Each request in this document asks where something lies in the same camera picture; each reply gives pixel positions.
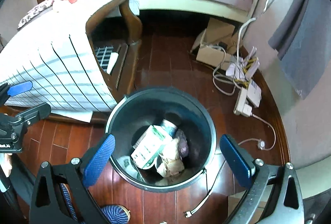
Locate green white carton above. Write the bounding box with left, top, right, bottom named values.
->
left=131, top=125, right=173, bottom=170

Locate beige paper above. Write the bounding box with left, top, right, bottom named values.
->
left=157, top=138, right=185, bottom=178

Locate small blue white cup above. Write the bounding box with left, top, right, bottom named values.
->
left=161, top=119, right=177, bottom=138

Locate black trash bin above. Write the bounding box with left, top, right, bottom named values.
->
left=106, top=87, right=217, bottom=193

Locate left hand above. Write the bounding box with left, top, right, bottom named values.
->
left=0, top=153, right=12, bottom=177

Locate white grid tablecloth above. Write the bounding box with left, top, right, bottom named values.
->
left=1, top=0, right=142, bottom=123

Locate white power strip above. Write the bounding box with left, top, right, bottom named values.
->
left=225, top=46, right=261, bottom=117

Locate wooden table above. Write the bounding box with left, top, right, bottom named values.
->
left=39, top=0, right=142, bottom=115

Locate cardboard box under bed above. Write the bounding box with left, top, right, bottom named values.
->
left=190, top=18, right=238, bottom=71

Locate grey hanging cloth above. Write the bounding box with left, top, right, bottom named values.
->
left=268, top=0, right=330, bottom=99

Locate white cable with plug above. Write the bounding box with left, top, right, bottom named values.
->
left=183, top=114, right=277, bottom=218

